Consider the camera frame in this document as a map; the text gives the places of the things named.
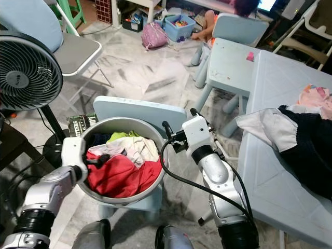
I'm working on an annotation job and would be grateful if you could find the red and white garment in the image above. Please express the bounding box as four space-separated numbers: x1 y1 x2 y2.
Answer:
87 153 162 199

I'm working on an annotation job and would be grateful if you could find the navy and white garment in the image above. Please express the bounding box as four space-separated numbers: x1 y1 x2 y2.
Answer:
236 105 332 205

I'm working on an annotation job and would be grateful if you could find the green garment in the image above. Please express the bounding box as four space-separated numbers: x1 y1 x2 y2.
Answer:
106 131 138 144

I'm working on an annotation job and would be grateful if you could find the grey laundry basin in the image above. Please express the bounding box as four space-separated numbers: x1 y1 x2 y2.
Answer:
78 117 164 206

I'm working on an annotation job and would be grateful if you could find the green and black box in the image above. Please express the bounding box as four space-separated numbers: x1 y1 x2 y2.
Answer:
67 114 96 138

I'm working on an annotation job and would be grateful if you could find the light blue child chair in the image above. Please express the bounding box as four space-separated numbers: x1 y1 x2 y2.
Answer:
93 96 187 221
189 13 269 68

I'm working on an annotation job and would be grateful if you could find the robot left leg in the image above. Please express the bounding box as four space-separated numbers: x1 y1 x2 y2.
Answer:
72 219 110 249

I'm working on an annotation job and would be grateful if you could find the robot leg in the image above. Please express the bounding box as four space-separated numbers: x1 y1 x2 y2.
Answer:
72 219 110 249
155 225 208 249

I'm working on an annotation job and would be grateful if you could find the dark brown wooden table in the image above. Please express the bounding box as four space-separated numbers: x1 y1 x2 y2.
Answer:
0 122 26 177

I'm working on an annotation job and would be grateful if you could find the small light blue table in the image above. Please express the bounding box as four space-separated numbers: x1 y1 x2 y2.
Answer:
192 37 260 138

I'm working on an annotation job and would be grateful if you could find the robot right leg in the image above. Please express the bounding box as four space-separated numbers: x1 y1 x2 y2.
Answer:
155 225 208 249

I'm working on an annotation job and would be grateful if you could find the pink bag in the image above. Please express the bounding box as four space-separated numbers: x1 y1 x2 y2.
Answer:
141 22 169 51

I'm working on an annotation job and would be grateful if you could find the blue toy bin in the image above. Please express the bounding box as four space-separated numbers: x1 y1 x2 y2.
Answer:
163 14 197 42

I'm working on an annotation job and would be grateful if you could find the white folding chair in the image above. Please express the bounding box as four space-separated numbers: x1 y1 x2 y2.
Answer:
52 0 115 102

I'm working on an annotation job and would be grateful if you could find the black standing fan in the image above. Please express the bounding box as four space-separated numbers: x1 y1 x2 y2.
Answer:
0 31 71 169

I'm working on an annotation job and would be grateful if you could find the light blue folding table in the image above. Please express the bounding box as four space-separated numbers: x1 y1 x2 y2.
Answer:
236 50 332 247

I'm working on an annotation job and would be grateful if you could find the black toy crate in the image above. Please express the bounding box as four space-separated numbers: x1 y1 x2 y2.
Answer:
122 10 143 32

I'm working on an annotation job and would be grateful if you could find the pink garment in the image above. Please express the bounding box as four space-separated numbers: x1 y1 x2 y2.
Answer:
297 85 332 120

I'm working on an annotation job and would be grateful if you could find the red brick pattern panel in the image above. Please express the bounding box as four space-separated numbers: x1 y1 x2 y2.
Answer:
94 0 112 24

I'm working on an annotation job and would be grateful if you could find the green stool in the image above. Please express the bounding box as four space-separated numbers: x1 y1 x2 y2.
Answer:
54 0 86 27

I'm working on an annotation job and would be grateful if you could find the seated child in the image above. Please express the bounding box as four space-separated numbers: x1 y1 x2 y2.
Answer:
191 0 265 41

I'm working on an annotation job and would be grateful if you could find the light blue cushion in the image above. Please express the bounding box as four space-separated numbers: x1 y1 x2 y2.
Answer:
0 0 64 52

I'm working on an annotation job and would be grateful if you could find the bright television screen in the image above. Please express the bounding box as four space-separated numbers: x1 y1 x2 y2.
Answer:
257 0 278 12

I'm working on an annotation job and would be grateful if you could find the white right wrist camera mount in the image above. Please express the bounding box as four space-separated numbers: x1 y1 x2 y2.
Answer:
182 115 211 154

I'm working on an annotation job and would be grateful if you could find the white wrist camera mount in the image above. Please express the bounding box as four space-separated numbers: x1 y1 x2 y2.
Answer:
61 136 88 182
182 115 211 154

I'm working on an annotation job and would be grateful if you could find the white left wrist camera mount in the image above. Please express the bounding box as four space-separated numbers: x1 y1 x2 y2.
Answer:
61 136 88 182

